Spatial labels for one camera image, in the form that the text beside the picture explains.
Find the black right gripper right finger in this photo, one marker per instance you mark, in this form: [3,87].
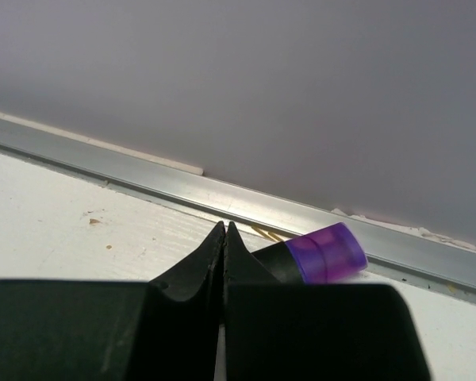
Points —
[297,331]

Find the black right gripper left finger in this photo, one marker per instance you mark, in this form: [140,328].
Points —
[164,329]

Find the purple cap black highlighter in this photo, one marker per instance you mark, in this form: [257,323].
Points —
[327,255]

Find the metal table edge rail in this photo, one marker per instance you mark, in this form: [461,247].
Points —
[418,259]

